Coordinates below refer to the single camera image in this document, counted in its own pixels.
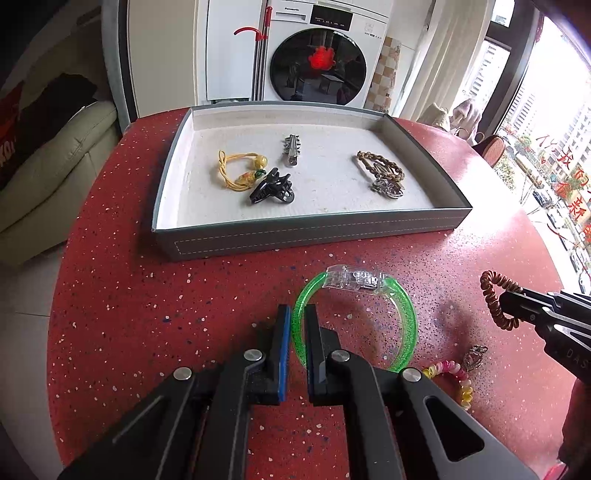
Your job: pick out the cream fluffy cloth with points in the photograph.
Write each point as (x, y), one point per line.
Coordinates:
(465, 117)

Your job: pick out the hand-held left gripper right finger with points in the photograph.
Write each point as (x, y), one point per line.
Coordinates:
(313, 355)

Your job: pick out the pale green leather armchair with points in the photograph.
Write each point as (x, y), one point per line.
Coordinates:
(55, 175)

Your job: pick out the silver metal hair clip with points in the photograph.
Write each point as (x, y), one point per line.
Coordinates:
(292, 150)

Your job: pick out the black claw hair clip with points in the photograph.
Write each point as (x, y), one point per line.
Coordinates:
(272, 190)

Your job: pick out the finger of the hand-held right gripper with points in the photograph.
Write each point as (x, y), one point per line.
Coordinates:
(572, 305)
(526, 308)

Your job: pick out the silver metal brooch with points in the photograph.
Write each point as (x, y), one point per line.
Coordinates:
(475, 357)

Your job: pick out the brown wicker chair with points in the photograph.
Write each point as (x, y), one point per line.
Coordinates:
(490, 150)

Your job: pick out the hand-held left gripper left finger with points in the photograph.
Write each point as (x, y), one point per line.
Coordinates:
(284, 355)

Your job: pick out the white washing machine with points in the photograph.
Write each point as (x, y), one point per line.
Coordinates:
(323, 50)

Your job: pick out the grey shallow tray box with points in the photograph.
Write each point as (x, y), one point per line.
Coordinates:
(318, 184)

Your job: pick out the red printed blanket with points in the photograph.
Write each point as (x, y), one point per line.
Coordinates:
(9, 134)

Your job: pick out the black clothes pile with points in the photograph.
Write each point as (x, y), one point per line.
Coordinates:
(64, 92)

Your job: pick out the white curtain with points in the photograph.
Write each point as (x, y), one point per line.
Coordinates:
(438, 60)

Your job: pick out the small silver charm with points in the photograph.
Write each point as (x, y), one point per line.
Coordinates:
(390, 189)

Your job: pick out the person's right forearm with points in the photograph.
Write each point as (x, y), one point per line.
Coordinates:
(577, 424)

